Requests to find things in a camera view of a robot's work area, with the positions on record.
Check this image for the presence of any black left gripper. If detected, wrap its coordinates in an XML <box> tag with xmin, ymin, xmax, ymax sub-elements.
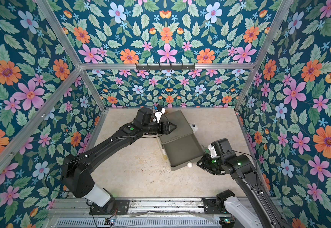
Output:
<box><xmin>140</xmin><ymin>121</ymin><xmax>176</xmax><ymax>135</ymax></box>

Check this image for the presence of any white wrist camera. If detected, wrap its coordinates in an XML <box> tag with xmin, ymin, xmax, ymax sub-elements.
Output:
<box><xmin>208</xmin><ymin>143</ymin><xmax>219</xmax><ymax>159</ymax></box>
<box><xmin>154</xmin><ymin>105</ymin><xmax>166</xmax><ymax>123</ymax></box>

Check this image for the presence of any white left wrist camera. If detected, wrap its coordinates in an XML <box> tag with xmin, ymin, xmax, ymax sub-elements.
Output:
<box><xmin>154</xmin><ymin>105</ymin><xmax>166</xmax><ymax>123</ymax></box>

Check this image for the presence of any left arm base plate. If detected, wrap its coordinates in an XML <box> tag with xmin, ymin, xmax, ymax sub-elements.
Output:
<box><xmin>89</xmin><ymin>199</ymin><xmax>130</xmax><ymax>216</ymax></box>

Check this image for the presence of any aluminium front rail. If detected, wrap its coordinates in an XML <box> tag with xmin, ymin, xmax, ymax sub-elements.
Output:
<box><xmin>42</xmin><ymin>196</ymin><xmax>290</xmax><ymax>228</ymax></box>

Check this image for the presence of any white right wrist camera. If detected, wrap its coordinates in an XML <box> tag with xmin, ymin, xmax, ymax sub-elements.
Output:
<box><xmin>208</xmin><ymin>143</ymin><xmax>219</xmax><ymax>159</ymax></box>

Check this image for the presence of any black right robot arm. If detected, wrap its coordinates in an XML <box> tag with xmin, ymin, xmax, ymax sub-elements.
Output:
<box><xmin>197</xmin><ymin>138</ymin><xmax>291</xmax><ymax>228</ymax></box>

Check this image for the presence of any grey three-drawer cabinet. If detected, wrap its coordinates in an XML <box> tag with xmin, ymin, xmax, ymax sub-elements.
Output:
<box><xmin>158</xmin><ymin>110</ymin><xmax>198</xmax><ymax>159</ymax></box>

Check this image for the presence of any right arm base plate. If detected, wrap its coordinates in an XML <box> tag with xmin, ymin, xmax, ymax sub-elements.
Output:
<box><xmin>201</xmin><ymin>190</ymin><xmax>242</xmax><ymax>216</ymax></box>

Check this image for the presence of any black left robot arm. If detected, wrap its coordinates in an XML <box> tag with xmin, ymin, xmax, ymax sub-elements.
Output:
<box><xmin>60</xmin><ymin>106</ymin><xmax>177</xmax><ymax>213</ymax></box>

